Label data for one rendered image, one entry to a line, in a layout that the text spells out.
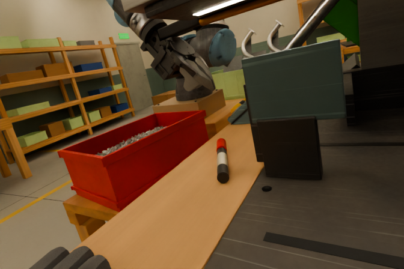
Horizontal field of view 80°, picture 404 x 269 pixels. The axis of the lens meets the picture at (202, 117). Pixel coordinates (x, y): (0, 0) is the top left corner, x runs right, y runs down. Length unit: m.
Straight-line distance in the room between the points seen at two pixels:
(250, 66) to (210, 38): 0.56
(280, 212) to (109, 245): 0.16
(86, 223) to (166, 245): 0.46
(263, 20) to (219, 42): 6.92
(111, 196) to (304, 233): 0.39
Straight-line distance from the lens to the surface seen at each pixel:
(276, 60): 0.26
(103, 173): 0.51
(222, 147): 0.38
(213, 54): 0.81
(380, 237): 0.23
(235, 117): 0.53
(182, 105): 0.87
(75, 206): 0.65
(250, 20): 7.80
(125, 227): 0.29
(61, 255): 0.26
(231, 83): 1.46
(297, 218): 0.24
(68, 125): 5.95
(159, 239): 0.25
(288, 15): 7.60
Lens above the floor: 1.05
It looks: 13 degrees down
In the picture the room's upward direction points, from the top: 13 degrees counter-clockwise
